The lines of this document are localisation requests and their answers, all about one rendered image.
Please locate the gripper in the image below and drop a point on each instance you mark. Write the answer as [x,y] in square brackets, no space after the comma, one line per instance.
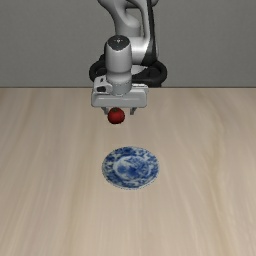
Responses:
[133,98]

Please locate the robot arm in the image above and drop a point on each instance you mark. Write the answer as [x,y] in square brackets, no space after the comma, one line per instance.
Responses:
[124,20]

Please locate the red tomato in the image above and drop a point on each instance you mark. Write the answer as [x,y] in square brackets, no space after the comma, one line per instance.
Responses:
[116,116]

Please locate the blue patterned plate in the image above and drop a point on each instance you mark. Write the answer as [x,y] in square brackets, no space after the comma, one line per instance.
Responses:
[130,167]

